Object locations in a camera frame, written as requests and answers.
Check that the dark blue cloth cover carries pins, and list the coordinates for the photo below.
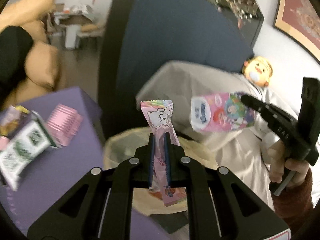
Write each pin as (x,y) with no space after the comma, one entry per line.
(158,31)

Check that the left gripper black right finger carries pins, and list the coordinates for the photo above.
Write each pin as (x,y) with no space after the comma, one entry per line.
(220,205)

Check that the green white milk pouch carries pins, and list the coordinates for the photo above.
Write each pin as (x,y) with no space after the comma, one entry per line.
(31,140)

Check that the black jacket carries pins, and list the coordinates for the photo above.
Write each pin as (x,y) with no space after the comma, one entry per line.
(15,46)

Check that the black trash bin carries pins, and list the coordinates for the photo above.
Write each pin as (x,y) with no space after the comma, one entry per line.
(171,222)

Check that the black cabinet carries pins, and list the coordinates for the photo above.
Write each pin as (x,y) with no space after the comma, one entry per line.
(109,57)

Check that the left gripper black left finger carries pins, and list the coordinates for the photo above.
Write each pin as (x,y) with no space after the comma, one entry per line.
(99,205)

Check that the glass fish tank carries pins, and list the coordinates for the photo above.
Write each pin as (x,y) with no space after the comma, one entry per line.
(244,14)

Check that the dining table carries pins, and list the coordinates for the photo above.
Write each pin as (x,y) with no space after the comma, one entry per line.
(71,22)

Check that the person right hand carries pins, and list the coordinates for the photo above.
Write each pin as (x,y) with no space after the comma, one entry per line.
(278,164)

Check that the pink tissue pack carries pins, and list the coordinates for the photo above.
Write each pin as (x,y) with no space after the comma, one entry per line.
(220,112)

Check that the red sleeve forearm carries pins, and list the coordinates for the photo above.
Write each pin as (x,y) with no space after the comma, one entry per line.
(294,205)

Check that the yellow duck plush toy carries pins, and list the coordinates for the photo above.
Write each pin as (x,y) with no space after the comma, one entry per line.
(258,70)

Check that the white covered sofa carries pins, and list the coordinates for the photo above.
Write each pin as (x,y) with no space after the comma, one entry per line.
(243,151)

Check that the pink cartoon candy wrapper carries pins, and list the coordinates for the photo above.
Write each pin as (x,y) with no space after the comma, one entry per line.
(158,114)

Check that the purple tablecloth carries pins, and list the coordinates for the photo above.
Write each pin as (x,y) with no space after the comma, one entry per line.
(55,171)

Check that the pink slatted plastic box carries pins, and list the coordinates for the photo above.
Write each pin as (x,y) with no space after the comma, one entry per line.
(63,124)

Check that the yellow nabati snack wrapper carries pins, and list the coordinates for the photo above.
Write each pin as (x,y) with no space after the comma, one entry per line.
(13,118)

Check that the tan beanbag sofa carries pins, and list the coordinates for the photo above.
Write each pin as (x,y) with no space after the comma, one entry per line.
(44,70)

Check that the beige trash bag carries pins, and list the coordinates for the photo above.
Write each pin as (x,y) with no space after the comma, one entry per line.
(124,146)

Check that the grey dining chair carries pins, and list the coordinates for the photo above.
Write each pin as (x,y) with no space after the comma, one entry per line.
(89,31)

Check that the framed wall picture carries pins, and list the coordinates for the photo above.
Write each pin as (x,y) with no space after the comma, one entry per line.
(299,20)

